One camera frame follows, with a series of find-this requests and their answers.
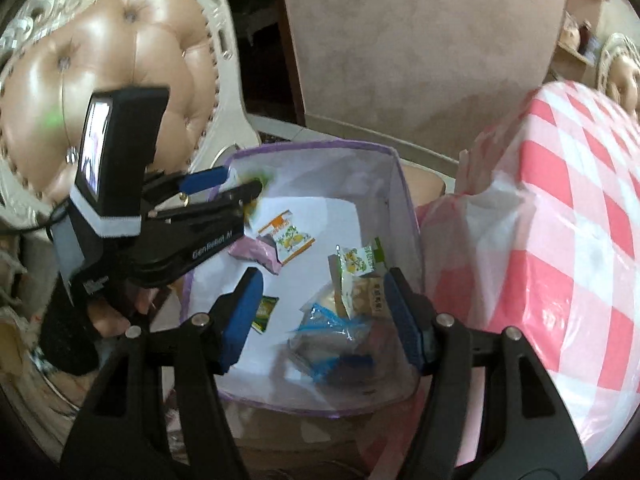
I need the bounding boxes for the wooden shelf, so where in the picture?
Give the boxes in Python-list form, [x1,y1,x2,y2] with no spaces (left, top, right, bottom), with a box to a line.
[552,0,611,81]

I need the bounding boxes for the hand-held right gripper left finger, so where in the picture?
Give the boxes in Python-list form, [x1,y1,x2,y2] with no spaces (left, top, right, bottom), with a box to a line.
[60,267,265,480]

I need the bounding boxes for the orange white snack packet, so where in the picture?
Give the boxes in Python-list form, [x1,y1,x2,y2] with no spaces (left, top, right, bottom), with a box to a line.
[256,210,317,267]

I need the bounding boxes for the pink checkered tablecloth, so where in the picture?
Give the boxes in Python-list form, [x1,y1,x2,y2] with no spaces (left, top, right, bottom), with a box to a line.
[360,80,640,471]

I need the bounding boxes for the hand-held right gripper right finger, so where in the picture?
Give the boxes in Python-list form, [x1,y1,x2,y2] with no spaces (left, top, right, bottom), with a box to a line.
[382,267,588,480]

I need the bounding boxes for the pink snack packet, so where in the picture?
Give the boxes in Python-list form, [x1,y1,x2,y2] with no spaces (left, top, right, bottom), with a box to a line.
[229,235,283,276]

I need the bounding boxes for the person's left hand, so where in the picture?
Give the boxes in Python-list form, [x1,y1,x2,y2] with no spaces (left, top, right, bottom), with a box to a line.
[86,286,162,337]

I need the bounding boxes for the black cable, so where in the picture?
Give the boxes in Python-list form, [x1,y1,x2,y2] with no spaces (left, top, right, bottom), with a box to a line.
[44,200,76,242]

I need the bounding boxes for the cream tufted chair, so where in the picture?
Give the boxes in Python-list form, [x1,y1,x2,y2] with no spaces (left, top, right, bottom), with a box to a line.
[595,32,640,121]
[0,0,262,271]

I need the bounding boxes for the white purple-trimmed storage bag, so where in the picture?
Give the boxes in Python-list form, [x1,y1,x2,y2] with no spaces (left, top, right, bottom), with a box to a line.
[180,140,426,418]

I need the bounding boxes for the bright green snack packet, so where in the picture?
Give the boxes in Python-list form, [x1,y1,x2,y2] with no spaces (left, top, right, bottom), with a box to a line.
[250,296,280,335]

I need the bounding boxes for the pale food bag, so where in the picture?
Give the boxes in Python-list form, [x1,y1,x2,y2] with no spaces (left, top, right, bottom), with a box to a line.
[559,22,582,53]

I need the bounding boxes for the beige snack packet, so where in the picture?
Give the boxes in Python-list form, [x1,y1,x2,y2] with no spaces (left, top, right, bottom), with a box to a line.
[327,255,393,322]

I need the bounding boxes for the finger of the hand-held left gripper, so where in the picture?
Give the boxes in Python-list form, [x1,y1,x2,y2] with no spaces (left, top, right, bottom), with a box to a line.
[145,167,231,198]
[150,180,264,221]

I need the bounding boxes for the person's left forearm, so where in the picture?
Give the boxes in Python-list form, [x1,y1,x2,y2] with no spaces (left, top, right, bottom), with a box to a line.
[39,285,101,377]

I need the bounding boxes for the blue white snack packet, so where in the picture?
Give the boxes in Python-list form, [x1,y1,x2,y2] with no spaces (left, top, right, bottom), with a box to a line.
[287,302,376,386]

